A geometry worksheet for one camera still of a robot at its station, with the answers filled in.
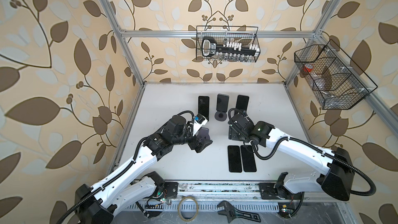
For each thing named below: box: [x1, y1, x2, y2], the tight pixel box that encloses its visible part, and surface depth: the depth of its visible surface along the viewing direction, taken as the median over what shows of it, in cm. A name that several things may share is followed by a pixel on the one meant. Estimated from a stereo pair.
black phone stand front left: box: [195, 127, 211, 140], surface depth 88 cm
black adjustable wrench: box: [217, 200, 262, 223], surface depth 69 cm
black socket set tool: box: [201, 36, 260, 60], surface depth 86 cm
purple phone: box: [235, 94, 250, 112], surface depth 95 cm
